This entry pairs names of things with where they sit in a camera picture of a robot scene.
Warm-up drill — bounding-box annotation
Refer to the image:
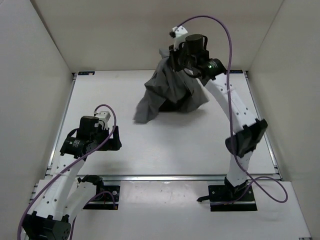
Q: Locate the blue label sticker right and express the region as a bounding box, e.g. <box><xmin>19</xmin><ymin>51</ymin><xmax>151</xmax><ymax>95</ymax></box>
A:
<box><xmin>229</xmin><ymin>69</ymin><xmax>244</xmax><ymax>74</ymax></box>

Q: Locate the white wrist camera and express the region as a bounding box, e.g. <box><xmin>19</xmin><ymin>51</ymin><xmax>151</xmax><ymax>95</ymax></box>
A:
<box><xmin>94</xmin><ymin>111</ymin><xmax>111</xmax><ymax>127</ymax></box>
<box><xmin>169</xmin><ymin>25</ymin><xmax>188</xmax><ymax>50</ymax></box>

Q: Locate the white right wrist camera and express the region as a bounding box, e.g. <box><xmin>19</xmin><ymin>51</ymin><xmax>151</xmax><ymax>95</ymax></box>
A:
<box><xmin>169</xmin><ymin>25</ymin><xmax>188</xmax><ymax>50</ymax></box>

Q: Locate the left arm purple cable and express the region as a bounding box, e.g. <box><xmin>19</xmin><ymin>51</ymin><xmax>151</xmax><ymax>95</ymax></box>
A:
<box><xmin>16</xmin><ymin>104</ymin><xmax>118</xmax><ymax>240</ymax></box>

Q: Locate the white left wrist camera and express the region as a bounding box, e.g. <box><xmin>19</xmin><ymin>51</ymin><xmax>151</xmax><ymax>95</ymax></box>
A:
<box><xmin>94</xmin><ymin>111</ymin><xmax>111</xmax><ymax>127</ymax></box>

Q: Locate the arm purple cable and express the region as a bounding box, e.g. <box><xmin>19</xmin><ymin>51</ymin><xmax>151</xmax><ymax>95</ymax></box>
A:
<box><xmin>16</xmin><ymin>104</ymin><xmax>118</xmax><ymax>240</ymax></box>
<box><xmin>174</xmin><ymin>15</ymin><xmax>288</xmax><ymax>204</ymax></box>

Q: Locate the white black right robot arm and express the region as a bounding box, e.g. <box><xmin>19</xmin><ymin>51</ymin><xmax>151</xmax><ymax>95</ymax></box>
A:
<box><xmin>169</xmin><ymin>31</ymin><xmax>268</xmax><ymax>202</ymax></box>

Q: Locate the grey pleated skirt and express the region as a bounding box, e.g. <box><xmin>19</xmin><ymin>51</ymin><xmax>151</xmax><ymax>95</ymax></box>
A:
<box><xmin>133</xmin><ymin>48</ymin><xmax>209</xmax><ymax>124</ymax></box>

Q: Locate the blue label sticker left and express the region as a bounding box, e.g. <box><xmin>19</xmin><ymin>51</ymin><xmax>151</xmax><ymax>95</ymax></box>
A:
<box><xmin>77</xmin><ymin>71</ymin><xmax>95</xmax><ymax>76</ymax></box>

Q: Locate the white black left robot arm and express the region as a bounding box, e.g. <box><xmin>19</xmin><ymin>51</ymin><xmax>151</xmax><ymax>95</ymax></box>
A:
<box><xmin>18</xmin><ymin>111</ymin><xmax>122</xmax><ymax>240</ymax></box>

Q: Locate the aluminium table edge rail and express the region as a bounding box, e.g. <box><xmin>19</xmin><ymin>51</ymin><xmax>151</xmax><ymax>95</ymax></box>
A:
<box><xmin>99</xmin><ymin>174</ymin><xmax>283</xmax><ymax>183</ymax></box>

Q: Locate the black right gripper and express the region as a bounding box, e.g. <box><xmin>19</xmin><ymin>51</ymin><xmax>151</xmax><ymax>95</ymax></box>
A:
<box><xmin>167</xmin><ymin>43</ymin><xmax>195</xmax><ymax>75</ymax></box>

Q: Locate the blue label sticker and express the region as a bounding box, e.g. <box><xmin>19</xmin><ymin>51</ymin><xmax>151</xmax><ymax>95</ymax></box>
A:
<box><xmin>229</xmin><ymin>69</ymin><xmax>244</xmax><ymax>74</ymax></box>
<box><xmin>77</xmin><ymin>71</ymin><xmax>95</xmax><ymax>76</ymax></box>

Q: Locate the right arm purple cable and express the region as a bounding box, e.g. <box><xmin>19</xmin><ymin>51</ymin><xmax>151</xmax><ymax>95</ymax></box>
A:
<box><xmin>174</xmin><ymin>15</ymin><xmax>288</xmax><ymax>204</ymax></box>

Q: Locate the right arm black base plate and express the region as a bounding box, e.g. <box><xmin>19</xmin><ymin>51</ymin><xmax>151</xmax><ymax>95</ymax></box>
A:
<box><xmin>208</xmin><ymin>185</ymin><xmax>258</xmax><ymax>212</ymax></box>

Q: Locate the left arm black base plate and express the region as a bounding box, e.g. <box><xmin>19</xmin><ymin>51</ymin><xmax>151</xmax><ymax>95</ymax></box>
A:
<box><xmin>83</xmin><ymin>181</ymin><xmax>121</xmax><ymax>211</ymax></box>

